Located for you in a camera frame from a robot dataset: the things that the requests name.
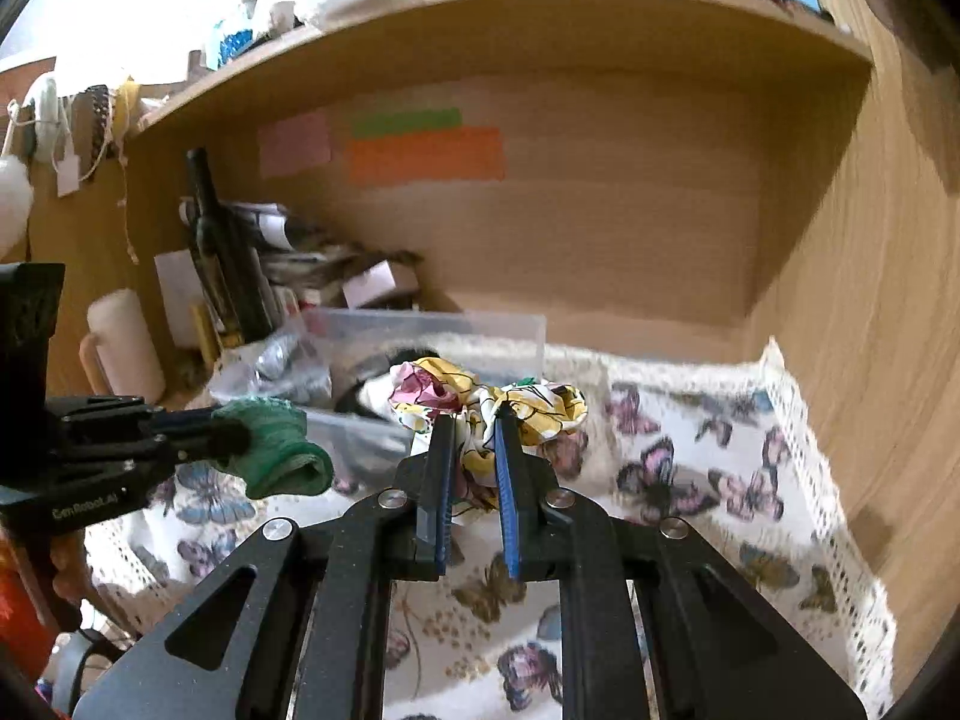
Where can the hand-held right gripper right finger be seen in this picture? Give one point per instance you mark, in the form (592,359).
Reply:
(507,487)

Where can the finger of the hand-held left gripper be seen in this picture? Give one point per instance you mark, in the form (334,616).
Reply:
(199,435)

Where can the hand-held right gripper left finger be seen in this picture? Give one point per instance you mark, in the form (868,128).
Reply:
(442,480)

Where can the green knitted sock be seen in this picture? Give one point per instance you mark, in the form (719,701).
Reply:
(281,450)

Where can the floral yellow cloth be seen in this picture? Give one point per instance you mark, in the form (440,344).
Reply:
(480,405)

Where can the clear plastic storage box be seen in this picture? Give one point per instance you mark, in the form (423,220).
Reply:
(420,360)

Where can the person's left hand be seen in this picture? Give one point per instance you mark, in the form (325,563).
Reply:
(64,577)

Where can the crumpled silver plastic bag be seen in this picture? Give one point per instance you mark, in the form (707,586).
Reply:
(277,367)

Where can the butterfly print lace tablecloth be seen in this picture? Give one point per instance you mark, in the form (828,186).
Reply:
(675,502)

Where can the dark glass bottle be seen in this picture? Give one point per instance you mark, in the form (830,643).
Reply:
(225,255)

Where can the pile of books and papers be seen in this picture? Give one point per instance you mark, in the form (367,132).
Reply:
(315,255)

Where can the white plush toy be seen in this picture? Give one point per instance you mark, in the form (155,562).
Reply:
(13,195)

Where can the white paper tag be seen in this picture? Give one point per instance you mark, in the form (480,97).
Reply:
(69,165)

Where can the pink sticky note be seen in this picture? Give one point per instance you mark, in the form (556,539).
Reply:
(295,143)

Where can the orange sticky note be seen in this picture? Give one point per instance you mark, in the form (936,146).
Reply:
(427,155)

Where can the green sticky note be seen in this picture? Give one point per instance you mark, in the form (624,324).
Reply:
(406,121)

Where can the wooden shelf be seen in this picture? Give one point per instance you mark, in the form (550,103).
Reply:
(487,37)

